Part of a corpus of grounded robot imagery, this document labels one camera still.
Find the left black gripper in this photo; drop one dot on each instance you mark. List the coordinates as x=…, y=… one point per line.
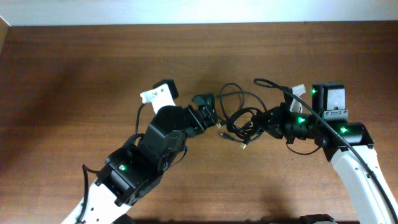
x=198, y=125

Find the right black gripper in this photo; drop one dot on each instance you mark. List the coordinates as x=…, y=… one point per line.
x=273, y=121

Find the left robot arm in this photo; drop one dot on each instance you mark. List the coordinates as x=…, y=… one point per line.
x=137, y=167

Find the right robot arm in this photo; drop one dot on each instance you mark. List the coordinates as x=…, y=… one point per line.
x=347, y=146

